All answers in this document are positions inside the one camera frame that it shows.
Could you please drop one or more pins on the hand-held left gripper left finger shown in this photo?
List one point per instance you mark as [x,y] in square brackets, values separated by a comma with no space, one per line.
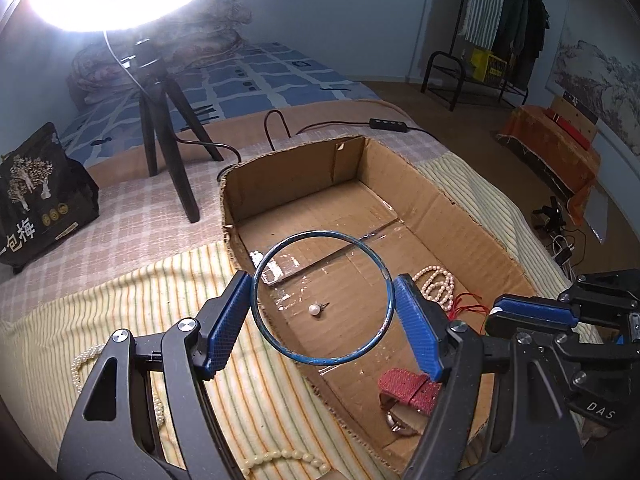
[227,325]

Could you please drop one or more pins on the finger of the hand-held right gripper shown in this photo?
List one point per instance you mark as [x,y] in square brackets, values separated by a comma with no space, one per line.
[530,310]
[605,285]

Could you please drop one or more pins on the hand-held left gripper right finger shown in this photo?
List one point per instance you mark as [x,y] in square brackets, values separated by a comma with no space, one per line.
[417,325]

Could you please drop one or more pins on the small pearl charm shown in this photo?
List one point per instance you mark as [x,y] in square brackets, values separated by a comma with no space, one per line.
[315,310]

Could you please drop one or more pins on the thin dark bangle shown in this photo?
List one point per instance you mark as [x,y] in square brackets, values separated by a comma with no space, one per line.
[312,233]

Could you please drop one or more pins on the cardboard box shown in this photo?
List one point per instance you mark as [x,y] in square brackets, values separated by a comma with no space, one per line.
[350,200]

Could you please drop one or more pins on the yellow striped sheet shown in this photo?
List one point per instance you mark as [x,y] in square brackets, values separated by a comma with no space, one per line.
[150,285]

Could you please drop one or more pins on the small black stand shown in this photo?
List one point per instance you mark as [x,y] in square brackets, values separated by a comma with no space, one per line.
[550,212]

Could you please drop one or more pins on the orange cloth covered box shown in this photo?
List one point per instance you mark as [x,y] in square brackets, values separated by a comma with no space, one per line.
[550,160]

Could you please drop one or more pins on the pink checked sheet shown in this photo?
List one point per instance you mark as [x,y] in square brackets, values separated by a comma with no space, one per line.
[125,230]

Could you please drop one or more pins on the black tripod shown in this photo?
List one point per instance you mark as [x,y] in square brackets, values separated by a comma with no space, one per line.
[175,175]

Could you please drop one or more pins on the brown cardboard piece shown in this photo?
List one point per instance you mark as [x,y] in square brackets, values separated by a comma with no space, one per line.
[575,110]

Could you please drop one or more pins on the black printed snack bag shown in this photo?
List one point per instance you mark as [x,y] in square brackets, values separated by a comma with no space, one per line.
[40,200]

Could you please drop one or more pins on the yellow box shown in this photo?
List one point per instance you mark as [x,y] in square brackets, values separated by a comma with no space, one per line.
[487,65]

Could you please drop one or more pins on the blue patterned bed sheet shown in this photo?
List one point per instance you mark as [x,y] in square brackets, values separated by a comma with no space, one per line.
[280,75]

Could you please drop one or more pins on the dark hanging clothes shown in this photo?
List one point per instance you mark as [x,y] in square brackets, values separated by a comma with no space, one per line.
[520,20]

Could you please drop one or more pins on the folded floral quilt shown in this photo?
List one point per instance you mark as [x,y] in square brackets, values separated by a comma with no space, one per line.
[200,35]

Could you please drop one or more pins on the white striped hanging towel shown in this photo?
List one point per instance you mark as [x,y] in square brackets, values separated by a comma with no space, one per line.
[485,5]

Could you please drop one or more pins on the landscape wall poster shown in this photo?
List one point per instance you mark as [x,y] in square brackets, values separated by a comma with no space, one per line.
[600,60]

